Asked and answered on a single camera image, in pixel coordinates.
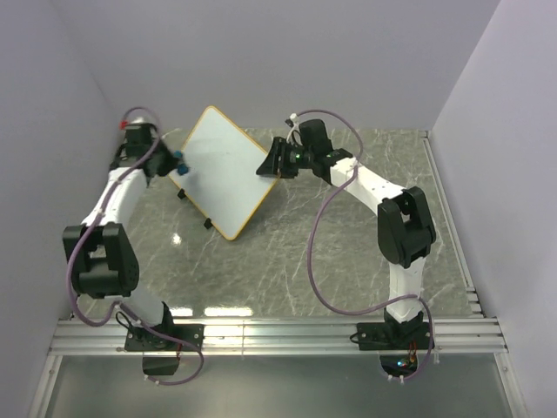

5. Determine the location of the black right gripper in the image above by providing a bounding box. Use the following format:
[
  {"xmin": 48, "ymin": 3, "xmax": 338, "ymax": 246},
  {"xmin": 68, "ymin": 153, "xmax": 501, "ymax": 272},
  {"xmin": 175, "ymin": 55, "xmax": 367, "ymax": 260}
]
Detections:
[{"xmin": 254, "ymin": 138, "xmax": 313, "ymax": 180}]

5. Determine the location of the blue whiteboard eraser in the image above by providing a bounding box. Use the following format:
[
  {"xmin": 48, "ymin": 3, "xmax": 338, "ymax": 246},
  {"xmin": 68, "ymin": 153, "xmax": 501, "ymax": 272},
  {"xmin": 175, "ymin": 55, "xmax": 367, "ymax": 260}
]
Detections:
[{"xmin": 173, "ymin": 151, "xmax": 190, "ymax": 176}]

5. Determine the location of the yellow framed whiteboard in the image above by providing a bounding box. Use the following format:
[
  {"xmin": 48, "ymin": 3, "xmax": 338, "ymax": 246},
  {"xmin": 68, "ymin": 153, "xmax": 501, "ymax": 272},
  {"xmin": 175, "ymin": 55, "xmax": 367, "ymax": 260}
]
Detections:
[{"xmin": 169, "ymin": 106, "xmax": 278, "ymax": 241}]

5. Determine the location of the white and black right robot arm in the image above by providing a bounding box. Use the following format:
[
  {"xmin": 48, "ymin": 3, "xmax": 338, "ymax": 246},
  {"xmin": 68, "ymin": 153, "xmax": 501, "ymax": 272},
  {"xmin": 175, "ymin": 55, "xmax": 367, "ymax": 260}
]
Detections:
[{"xmin": 256, "ymin": 114, "xmax": 436, "ymax": 348}]

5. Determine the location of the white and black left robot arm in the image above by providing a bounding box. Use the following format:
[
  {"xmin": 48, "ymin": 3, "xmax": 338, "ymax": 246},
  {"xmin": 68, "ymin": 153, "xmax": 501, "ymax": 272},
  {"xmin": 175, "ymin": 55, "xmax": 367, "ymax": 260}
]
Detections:
[{"xmin": 62, "ymin": 120, "xmax": 183, "ymax": 350}]

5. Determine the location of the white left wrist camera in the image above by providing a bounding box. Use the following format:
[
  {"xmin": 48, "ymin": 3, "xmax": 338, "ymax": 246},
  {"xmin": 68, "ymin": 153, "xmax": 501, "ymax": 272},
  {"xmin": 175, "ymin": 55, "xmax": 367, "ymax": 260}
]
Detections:
[{"xmin": 119, "ymin": 117, "xmax": 148, "ymax": 131}]

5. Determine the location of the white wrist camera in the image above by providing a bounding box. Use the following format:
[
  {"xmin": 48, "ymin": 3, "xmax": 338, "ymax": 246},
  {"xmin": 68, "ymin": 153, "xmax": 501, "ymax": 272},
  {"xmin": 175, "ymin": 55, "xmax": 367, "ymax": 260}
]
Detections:
[
  {"xmin": 119, "ymin": 117, "xmax": 148, "ymax": 131},
  {"xmin": 286, "ymin": 113, "xmax": 299, "ymax": 143}
]

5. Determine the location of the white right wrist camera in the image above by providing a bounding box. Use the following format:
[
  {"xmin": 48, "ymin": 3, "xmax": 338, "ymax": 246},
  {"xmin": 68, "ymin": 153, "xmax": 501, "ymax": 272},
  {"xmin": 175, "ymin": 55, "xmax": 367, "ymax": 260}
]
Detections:
[{"xmin": 286, "ymin": 113, "xmax": 299, "ymax": 143}]

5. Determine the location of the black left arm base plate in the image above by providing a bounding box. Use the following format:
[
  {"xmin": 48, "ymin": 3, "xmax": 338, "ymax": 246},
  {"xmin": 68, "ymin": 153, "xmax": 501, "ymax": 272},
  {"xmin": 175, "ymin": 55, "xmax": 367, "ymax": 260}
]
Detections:
[{"xmin": 124, "ymin": 323, "xmax": 205, "ymax": 353}]

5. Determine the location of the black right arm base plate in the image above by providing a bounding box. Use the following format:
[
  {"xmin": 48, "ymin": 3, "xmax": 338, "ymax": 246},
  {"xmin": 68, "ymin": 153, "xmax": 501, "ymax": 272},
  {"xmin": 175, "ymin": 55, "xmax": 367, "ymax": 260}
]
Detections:
[{"xmin": 349, "ymin": 322, "xmax": 431, "ymax": 351}]

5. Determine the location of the aluminium right side rail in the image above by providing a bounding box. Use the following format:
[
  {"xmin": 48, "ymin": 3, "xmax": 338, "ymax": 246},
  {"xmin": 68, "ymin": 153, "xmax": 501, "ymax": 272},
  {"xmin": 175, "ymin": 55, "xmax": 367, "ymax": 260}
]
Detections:
[{"xmin": 420, "ymin": 131, "xmax": 486, "ymax": 318}]

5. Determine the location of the aluminium rail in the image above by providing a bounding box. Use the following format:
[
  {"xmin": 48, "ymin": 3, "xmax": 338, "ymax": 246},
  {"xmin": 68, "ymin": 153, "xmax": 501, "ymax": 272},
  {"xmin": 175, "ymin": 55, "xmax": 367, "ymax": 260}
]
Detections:
[
  {"xmin": 48, "ymin": 317, "xmax": 508, "ymax": 356},
  {"xmin": 420, "ymin": 131, "xmax": 486, "ymax": 318}
]

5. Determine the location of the aluminium front rail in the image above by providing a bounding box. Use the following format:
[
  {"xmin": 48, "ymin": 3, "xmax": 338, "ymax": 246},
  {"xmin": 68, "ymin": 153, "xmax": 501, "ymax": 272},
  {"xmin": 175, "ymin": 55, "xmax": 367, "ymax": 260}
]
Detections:
[{"xmin": 48, "ymin": 317, "xmax": 508, "ymax": 356}]

